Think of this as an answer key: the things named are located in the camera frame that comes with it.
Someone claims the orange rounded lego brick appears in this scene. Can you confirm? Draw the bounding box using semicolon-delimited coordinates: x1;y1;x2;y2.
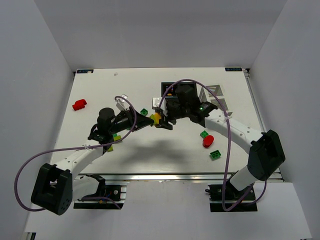
154;112;162;125

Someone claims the lime curved lego base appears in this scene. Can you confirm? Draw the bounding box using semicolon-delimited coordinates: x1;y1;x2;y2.
113;135;122;143

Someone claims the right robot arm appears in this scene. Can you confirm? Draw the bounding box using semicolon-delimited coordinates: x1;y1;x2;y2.
152;82;286;199

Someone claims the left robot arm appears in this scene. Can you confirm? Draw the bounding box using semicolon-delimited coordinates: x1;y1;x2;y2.
31;107;154;216

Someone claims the dark green small square lego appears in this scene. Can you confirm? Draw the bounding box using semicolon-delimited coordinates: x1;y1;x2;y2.
140;108;149;116

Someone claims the black two-slot container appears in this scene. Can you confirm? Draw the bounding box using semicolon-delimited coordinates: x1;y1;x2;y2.
161;81;197;99

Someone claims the white two-slot container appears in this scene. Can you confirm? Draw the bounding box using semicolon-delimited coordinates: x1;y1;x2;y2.
198;84;233;118

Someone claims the dark green lego near red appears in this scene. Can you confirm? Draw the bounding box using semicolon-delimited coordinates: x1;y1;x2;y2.
200;130;209;139

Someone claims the red round lego right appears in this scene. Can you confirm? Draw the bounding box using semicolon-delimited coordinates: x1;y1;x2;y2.
202;135;215;148

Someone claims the red arch lego brick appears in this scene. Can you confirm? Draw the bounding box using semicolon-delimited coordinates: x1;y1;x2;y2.
72;99;87;111

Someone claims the dark green lego front right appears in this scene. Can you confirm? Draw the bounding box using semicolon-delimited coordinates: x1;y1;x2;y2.
210;150;222;160

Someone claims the blue table label right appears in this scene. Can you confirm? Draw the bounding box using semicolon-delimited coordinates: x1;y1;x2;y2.
224;67;243;72

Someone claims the blue table label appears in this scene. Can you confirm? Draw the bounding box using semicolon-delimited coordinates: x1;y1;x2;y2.
224;67;243;72
76;69;94;74

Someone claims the blue table label left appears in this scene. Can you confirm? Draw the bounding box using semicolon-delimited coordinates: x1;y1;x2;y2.
76;69;94;74

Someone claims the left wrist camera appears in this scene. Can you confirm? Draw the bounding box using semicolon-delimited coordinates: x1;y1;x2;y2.
114;94;128;112

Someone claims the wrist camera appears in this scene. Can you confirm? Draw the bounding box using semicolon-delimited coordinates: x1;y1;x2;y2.
114;94;128;112
151;97;164;110

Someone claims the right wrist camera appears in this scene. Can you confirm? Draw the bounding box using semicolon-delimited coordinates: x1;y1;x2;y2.
151;97;164;110

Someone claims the aluminium table front rail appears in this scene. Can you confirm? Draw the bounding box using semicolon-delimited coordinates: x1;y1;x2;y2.
79;172;285;182

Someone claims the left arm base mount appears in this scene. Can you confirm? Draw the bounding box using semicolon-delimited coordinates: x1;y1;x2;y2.
72;174;127;210

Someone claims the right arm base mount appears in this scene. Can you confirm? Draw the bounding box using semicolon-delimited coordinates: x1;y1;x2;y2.
205;184;258;213

